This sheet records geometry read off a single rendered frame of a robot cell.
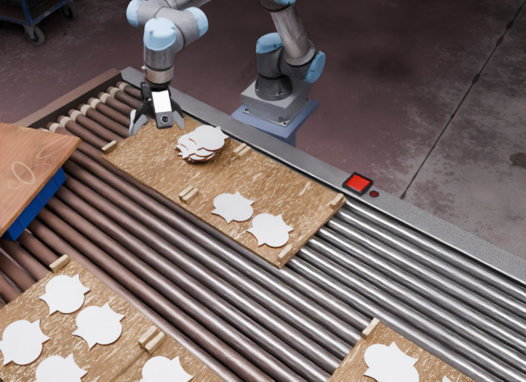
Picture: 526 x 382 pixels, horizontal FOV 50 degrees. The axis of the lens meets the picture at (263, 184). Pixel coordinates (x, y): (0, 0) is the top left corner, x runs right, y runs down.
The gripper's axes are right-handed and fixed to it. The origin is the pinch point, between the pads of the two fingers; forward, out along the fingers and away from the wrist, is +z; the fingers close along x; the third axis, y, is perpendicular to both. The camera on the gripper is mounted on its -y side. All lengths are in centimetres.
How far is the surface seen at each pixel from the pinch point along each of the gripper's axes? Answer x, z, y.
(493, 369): -65, 8, -86
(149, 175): -1.5, 34.6, 13.6
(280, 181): -41.2, 24.4, -5.3
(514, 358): -71, 7, -85
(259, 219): -28.2, 22.9, -19.7
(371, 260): -54, 17, -45
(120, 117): 1, 44, 52
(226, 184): -24.2, 28.2, -0.1
